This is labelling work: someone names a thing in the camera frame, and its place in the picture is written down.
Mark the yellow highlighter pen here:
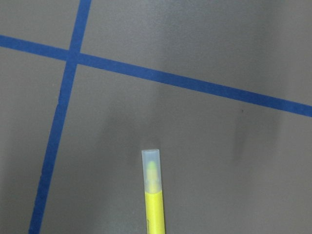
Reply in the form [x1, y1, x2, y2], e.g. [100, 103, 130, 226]
[141, 149, 165, 234]

